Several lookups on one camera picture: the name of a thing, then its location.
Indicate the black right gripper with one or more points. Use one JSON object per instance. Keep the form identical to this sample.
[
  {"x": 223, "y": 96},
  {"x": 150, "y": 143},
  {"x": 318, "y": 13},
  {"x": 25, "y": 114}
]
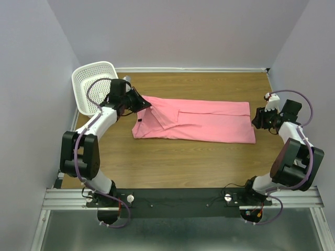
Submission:
[{"x": 260, "y": 115}]

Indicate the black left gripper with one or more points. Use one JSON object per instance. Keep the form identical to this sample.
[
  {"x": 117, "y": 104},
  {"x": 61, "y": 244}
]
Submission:
[{"x": 141, "y": 104}]

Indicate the pink t shirt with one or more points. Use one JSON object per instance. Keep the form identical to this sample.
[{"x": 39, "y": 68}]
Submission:
[{"x": 198, "y": 120}]

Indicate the white perforated plastic basket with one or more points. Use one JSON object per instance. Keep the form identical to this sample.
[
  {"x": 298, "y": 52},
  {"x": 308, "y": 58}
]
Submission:
[{"x": 91, "y": 84}]

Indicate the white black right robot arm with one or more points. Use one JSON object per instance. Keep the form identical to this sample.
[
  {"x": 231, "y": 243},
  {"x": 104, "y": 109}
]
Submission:
[{"x": 297, "y": 163}]

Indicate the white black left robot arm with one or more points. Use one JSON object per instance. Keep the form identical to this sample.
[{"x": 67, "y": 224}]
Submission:
[{"x": 80, "y": 155}]

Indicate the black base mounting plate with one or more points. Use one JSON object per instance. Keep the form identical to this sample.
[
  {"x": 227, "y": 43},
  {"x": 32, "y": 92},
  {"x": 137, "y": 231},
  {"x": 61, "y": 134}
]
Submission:
[{"x": 178, "y": 203}]

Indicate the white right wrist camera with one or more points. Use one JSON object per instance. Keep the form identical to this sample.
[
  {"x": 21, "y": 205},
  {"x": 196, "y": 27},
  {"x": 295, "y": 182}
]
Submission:
[{"x": 273, "y": 102}]

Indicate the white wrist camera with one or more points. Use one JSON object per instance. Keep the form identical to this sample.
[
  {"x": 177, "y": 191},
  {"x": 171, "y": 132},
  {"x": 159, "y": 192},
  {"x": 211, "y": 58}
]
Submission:
[
  {"x": 273, "y": 102},
  {"x": 127, "y": 79}
]

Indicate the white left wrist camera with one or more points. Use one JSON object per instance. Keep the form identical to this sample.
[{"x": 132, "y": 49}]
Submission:
[{"x": 127, "y": 79}]

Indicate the aluminium extrusion rail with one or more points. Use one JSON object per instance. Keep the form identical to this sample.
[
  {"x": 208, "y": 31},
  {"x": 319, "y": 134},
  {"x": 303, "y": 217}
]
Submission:
[{"x": 71, "y": 199}]

